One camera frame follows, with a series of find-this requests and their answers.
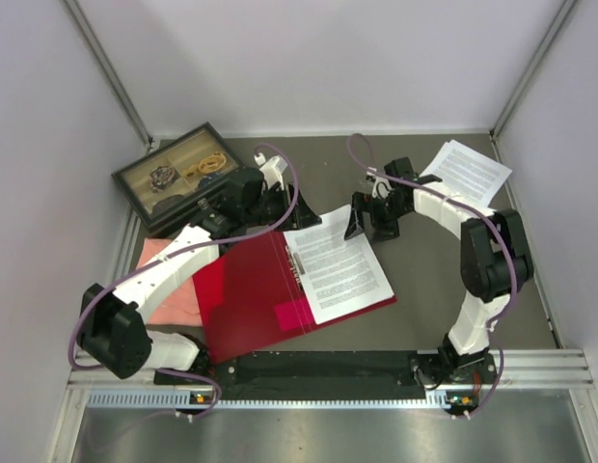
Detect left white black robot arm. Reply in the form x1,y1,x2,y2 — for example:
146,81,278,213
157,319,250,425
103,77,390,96
69,155,321,383

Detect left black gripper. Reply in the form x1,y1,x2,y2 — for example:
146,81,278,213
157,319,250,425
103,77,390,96
244,182,321,232

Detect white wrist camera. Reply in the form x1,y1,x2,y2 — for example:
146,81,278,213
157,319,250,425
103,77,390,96
254,152,288,190
366,168,391,200

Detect stack of printed papers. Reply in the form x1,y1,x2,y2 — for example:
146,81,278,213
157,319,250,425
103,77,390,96
421,140,511,206

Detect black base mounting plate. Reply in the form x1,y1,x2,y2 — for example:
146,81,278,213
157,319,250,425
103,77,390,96
153,349,503,399

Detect grey slotted cable duct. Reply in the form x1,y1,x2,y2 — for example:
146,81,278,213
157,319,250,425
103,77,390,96
87,390,451,410

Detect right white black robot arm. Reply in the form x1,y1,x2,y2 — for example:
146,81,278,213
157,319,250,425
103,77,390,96
344,157,534,389

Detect black glass-lid display box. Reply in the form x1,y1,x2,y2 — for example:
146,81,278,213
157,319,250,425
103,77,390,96
112,123,245,234

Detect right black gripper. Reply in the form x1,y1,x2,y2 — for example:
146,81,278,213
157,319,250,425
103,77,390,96
344,192,411,245

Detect dark patterned fabric item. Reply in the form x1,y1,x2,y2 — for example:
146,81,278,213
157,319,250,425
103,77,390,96
149,166,179,193

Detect aluminium frame rail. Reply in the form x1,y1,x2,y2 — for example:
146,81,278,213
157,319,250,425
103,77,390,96
67,346,594,411

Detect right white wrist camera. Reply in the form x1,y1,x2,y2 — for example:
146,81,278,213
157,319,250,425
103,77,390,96
366,168,391,200

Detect pink folded cloth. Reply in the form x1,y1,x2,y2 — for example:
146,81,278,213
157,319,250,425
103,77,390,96
136,238,203,327

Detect red plastic folder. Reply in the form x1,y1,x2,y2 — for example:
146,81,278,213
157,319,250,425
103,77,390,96
192,231,396,364

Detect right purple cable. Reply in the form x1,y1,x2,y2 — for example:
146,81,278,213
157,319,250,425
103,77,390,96
345,132,517,421

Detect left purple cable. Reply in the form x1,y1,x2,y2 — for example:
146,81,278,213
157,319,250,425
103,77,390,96
68,143,300,421

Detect single printed paper sheet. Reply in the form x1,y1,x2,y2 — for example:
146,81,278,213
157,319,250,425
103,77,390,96
284,205,395,325

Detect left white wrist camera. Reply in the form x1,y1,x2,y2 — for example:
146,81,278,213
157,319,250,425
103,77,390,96
254,152,288,190

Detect purple cable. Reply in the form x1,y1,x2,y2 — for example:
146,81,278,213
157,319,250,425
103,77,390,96
345,132,517,421
68,143,300,421

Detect yellow rubber bands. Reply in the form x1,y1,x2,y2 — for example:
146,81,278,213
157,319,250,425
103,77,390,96
182,151,227,177

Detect metal folder clip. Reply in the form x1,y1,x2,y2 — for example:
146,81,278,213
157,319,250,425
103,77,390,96
284,245,303,291

